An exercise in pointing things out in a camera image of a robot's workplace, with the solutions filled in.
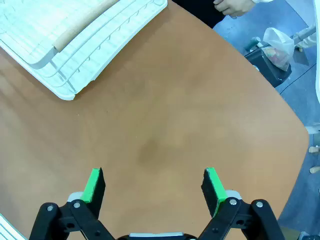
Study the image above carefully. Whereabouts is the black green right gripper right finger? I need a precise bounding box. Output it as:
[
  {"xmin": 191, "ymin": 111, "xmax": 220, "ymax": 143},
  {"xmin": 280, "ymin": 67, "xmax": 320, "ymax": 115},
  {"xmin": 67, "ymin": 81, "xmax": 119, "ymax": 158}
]
[{"xmin": 197, "ymin": 166, "xmax": 286, "ymax": 240}]

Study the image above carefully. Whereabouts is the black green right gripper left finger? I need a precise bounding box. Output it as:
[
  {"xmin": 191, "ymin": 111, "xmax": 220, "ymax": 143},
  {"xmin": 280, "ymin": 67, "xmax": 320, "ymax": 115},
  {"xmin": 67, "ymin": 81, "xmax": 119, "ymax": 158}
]
[{"xmin": 28, "ymin": 166, "xmax": 116, "ymax": 240}]

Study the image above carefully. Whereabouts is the white dish drying rack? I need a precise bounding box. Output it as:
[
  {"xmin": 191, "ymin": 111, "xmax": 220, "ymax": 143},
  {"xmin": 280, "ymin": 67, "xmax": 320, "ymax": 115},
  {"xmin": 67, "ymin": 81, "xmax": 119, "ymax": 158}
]
[{"xmin": 0, "ymin": 0, "xmax": 169, "ymax": 102}]

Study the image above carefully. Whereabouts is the white wire dish rack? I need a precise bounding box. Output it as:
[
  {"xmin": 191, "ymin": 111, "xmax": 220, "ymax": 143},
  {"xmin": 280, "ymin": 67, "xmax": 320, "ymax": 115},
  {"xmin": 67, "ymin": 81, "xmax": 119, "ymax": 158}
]
[{"xmin": 0, "ymin": 0, "xmax": 156, "ymax": 94}]

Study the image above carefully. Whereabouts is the person's left hand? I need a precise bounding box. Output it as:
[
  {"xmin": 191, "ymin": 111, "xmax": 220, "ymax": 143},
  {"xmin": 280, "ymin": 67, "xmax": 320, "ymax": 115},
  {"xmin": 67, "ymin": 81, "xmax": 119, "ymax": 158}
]
[{"xmin": 213, "ymin": 0, "xmax": 256, "ymax": 19}]

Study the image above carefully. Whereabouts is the clear plastic bag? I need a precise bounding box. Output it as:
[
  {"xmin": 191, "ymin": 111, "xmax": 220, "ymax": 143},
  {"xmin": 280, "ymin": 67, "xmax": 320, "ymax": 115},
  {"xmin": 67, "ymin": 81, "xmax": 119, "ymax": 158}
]
[{"xmin": 262, "ymin": 26, "xmax": 296, "ymax": 72}]

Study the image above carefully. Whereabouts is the white table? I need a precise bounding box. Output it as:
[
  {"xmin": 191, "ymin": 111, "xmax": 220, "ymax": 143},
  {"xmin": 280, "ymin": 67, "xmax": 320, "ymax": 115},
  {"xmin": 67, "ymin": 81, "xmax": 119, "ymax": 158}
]
[{"xmin": 286, "ymin": 0, "xmax": 320, "ymax": 106}]

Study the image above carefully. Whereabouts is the white table leg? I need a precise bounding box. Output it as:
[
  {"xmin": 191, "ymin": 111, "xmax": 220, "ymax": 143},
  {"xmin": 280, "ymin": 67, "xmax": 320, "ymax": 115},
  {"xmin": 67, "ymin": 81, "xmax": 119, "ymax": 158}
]
[{"xmin": 290, "ymin": 25, "xmax": 317, "ymax": 50}]

